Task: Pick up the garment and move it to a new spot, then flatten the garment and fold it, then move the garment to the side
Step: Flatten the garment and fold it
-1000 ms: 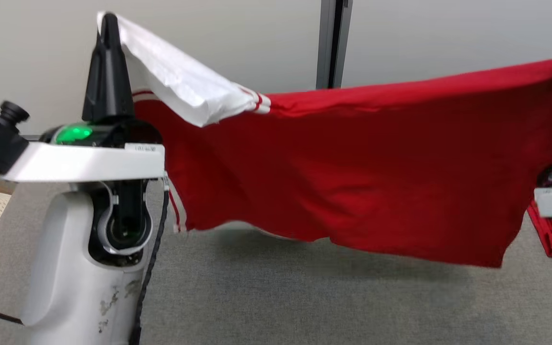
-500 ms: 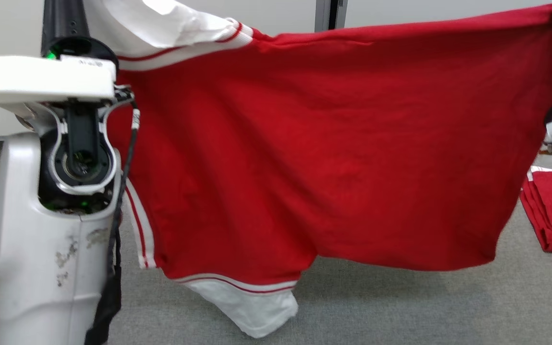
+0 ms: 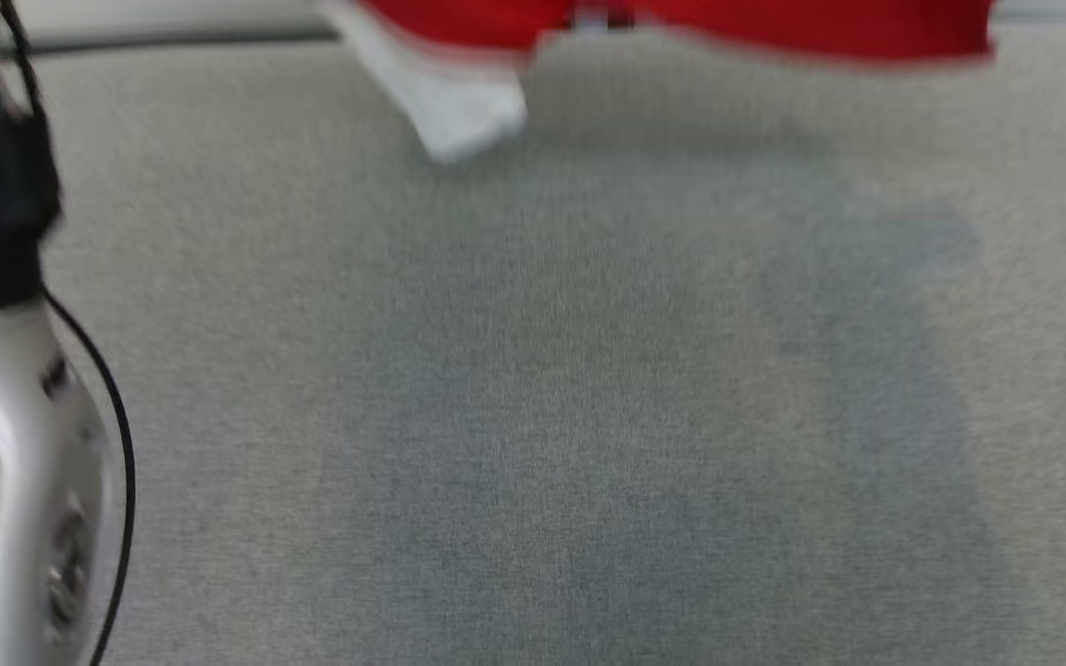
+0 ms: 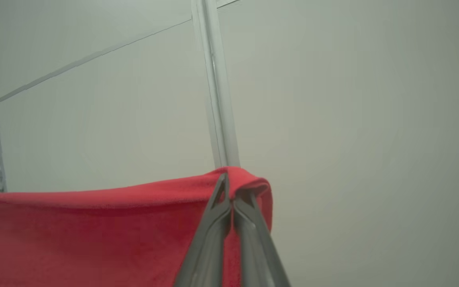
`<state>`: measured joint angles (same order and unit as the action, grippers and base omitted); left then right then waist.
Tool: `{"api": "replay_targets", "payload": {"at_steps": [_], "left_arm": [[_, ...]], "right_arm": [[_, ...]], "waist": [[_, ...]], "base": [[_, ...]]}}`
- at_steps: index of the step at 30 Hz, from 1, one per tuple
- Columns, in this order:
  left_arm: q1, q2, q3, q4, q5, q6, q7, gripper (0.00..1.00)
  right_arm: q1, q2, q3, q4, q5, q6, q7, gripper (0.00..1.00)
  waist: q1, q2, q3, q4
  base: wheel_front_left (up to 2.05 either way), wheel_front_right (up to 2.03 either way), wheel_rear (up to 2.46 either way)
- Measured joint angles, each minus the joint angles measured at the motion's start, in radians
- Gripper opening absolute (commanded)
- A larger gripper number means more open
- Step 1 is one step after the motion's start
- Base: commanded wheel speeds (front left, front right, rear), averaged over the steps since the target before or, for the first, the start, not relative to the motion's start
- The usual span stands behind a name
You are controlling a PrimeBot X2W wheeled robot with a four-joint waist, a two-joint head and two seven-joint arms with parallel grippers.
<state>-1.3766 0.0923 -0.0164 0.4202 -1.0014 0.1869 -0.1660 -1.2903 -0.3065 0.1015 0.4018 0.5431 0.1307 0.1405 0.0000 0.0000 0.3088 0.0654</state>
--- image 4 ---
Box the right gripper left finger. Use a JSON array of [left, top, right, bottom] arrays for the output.
[[174, 173, 232, 287]]

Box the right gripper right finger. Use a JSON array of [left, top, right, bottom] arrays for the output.
[[233, 189, 292, 287]]

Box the red jersey with striped trim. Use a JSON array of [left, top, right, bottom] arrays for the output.
[[0, 166, 273, 287]]

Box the grey partition post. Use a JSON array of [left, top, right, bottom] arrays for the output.
[[191, 0, 241, 168]]

